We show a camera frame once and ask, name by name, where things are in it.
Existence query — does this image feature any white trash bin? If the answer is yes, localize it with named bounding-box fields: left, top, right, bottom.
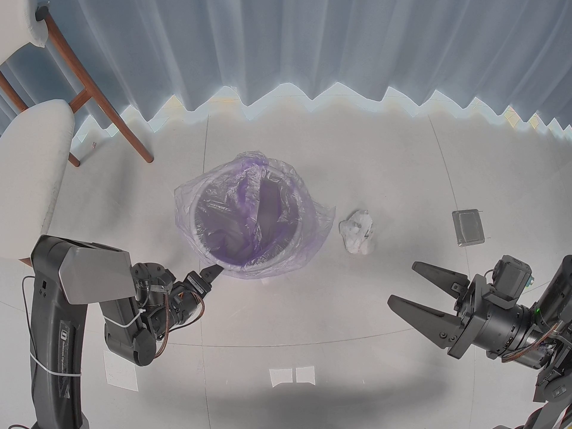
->
left=188, top=164, right=311, bottom=276

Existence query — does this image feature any crumpled white paper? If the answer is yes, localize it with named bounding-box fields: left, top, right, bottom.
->
left=339, top=209, right=376, bottom=255

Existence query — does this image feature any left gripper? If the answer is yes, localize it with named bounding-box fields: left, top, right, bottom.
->
left=170, top=272, right=215, bottom=325

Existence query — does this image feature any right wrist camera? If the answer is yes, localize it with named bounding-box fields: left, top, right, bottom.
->
left=492, top=255, right=534, bottom=305

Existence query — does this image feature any purple plastic bag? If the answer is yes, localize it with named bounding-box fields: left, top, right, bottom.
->
left=173, top=151, right=337, bottom=280

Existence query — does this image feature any pale blue curtain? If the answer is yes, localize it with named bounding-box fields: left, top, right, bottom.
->
left=0, top=0, right=572, bottom=142

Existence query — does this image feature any wooden chair with white cushions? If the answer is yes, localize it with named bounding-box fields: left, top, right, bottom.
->
left=0, top=0, right=155, bottom=267

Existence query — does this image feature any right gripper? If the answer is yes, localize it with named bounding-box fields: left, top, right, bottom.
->
left=387, top=261, right=548, bottom=369

